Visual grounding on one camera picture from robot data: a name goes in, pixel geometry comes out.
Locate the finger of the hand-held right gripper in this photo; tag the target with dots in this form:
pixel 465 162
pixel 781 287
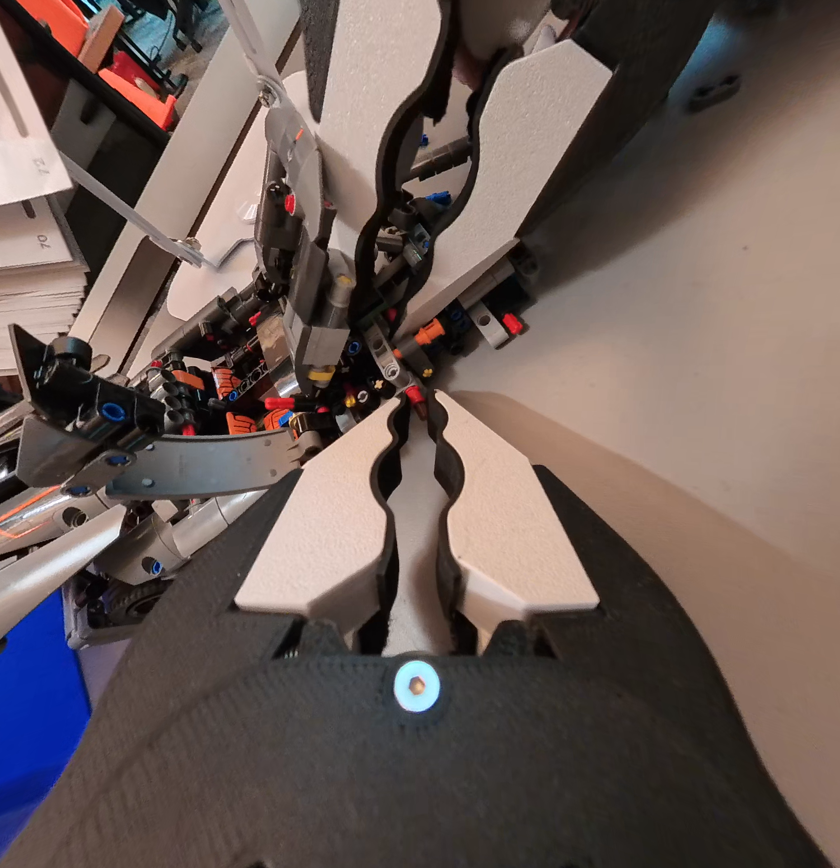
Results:
pixel 365 81
pixel 521 156

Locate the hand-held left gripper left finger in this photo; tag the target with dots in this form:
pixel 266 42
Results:
pixel 318 529

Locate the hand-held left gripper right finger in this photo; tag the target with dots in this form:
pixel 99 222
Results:
pixel 514 529

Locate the grey lego car model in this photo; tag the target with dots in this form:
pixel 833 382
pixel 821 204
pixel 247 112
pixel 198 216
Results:
pixel 209 461

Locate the red lego pin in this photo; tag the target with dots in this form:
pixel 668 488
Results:
pixel 414 397

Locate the dark grey lego connector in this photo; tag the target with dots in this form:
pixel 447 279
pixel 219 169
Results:
pixel 714 91

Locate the orange plastic bin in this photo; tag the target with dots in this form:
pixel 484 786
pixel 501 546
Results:
pixel 57 20
pixel 138 91

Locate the blue plastic bin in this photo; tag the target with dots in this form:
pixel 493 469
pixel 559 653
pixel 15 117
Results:
pixel 26 712

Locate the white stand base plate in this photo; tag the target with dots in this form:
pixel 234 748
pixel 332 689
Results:
pixel 223 203

